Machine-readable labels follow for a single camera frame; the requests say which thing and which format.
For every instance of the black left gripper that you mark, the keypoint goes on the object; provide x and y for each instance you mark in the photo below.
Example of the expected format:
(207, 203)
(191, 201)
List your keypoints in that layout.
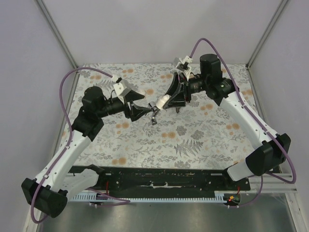
(128, 109)

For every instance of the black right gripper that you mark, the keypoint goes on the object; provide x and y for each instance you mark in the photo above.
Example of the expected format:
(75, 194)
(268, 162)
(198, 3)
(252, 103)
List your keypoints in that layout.
(186, 90)

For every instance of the white elbow fitting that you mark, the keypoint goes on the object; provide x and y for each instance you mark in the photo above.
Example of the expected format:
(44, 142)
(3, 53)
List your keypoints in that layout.
(162, 101)

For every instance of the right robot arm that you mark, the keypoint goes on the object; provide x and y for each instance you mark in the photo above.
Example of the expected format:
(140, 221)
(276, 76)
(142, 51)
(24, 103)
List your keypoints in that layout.
(270, 148)

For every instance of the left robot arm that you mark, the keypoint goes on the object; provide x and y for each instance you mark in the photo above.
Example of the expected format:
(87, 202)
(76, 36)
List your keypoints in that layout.
(48, 191)

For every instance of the white elbow fitting left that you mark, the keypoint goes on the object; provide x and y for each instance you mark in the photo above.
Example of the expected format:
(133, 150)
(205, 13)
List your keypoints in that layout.
(143, 92)

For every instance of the floral patterned table mat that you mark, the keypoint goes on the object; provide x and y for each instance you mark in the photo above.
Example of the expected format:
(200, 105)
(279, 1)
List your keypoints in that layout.
(201, 136)

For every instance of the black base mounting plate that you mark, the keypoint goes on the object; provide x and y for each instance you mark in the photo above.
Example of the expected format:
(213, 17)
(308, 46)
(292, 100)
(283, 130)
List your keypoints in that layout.
(123, 179)

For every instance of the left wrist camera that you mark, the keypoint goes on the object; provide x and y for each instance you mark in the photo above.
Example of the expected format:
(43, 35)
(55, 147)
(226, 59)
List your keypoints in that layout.
(121, 88)

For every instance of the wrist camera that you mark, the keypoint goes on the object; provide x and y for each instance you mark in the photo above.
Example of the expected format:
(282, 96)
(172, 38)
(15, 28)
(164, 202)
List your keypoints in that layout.
(184, 65)
(121, 88)

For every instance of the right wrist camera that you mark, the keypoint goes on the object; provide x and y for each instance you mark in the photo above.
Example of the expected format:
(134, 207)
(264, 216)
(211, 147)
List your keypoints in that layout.
(184, 65)

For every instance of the aluminium frame post left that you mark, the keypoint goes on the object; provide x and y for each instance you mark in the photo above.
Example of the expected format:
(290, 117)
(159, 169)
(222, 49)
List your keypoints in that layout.
(56, 32)

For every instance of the aluminium frame post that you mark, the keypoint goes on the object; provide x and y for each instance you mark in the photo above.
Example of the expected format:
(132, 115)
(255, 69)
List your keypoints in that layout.
(56, 32)
(267, 32)

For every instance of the white slotted cable duct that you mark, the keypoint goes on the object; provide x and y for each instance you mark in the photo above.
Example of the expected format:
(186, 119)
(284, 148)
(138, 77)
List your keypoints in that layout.
(93, 197)

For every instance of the aluminium front rail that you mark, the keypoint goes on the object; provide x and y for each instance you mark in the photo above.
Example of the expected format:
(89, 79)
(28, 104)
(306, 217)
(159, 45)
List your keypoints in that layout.
(267, 184)

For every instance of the aluminium frame post right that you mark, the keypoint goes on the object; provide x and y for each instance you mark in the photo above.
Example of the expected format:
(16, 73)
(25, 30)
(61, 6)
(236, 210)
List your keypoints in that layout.
(267, 32)

